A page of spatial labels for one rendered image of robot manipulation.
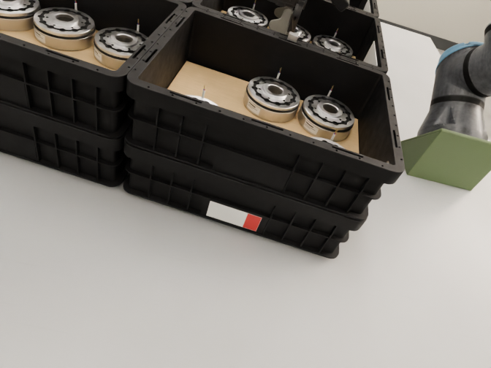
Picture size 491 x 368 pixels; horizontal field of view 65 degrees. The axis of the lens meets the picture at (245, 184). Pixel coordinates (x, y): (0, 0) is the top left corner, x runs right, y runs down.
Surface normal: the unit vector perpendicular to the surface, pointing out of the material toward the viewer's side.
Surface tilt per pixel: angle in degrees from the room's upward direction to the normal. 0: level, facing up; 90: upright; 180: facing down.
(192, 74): 0
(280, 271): 0
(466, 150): 90
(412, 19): 90
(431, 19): 90
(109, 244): 0
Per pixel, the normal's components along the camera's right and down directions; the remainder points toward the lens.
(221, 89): 0.25, -0.68
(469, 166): -0.07, 0.70
